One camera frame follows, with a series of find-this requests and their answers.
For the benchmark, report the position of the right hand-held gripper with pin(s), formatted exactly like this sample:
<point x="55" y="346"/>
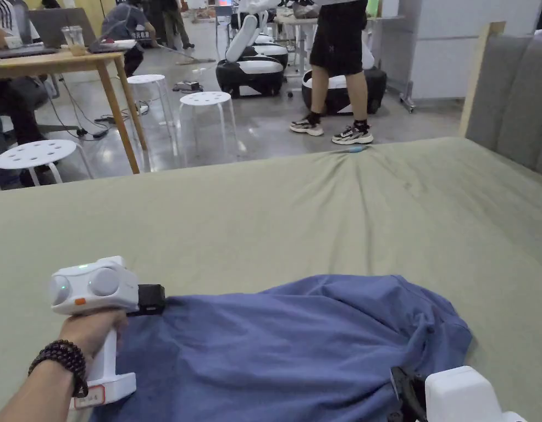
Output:
<point x="460" y="395"/>

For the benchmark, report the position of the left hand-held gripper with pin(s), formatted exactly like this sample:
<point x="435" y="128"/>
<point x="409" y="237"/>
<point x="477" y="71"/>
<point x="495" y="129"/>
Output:
<point x="99" y="285"/>

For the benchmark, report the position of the dark blue shirt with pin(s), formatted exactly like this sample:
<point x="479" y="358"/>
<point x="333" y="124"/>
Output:
<point x="275" y="347"/>

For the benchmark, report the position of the person's left hand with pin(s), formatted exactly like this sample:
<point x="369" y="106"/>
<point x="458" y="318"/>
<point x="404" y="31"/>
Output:
<point x="88" y="332"/>

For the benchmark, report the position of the bed with pale green sheet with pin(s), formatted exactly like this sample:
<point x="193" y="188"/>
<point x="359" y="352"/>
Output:
<point x="253" y="220"/>

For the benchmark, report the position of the small blue object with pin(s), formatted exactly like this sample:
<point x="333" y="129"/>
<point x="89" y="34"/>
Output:
<point x="354" y="150"/>

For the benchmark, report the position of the white and black robot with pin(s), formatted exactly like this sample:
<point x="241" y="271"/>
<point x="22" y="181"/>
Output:
<point x="249" y="66"/>
<point x="372" y="88"/>

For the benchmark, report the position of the grey padded headboard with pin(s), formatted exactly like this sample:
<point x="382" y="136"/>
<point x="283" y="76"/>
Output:
<point x="513" y="92"/>

